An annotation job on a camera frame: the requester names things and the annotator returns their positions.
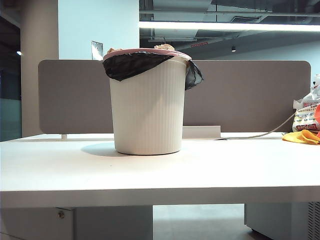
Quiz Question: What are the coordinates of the tan paper ball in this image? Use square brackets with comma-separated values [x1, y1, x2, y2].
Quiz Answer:
[153, 42, 176, 51]

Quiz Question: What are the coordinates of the white ribbed trash can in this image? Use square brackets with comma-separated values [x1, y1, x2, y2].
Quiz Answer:
[109, 54, 188, 155]

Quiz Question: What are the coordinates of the black plastic trash bag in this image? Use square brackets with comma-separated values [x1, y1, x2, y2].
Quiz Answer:
[102, 51, 205, 91]

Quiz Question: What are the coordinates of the grey desk divider panel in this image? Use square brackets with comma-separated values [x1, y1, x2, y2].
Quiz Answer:
[37, 59, 312, 135]

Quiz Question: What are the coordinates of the white desk leg panel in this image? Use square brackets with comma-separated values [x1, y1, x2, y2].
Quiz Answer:
[0, 205, 154, 240]

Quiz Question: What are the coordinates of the long ceiling light strip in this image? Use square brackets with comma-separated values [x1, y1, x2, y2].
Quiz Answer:
[138, 21, 320, 33]

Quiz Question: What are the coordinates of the yellow cloth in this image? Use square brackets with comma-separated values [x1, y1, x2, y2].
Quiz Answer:
[281, 129, 320, 145]

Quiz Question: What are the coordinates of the clear printed plastic package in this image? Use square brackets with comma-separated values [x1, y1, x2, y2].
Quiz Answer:
[291, 92, 320, 133]

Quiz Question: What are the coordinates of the orange cloth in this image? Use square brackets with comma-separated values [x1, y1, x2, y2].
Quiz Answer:
[314, 103, 320, 137]

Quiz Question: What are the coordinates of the white toy dog figure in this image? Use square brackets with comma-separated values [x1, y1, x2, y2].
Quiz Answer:
[310, 73, 320, 97]

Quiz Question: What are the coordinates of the pink trash can rim ring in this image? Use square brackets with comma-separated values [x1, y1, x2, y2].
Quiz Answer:
[103, 48, 193, 61]

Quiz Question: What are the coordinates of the grey cable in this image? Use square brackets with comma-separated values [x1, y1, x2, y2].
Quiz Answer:
[214, 112, 297, 140]

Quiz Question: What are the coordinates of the grey wall plate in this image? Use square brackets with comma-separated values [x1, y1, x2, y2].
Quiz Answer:
[91, 40, 104, 61]

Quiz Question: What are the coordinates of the white pedestal cabinet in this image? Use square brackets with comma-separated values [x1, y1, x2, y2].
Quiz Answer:
[244, 201, 320, 240]

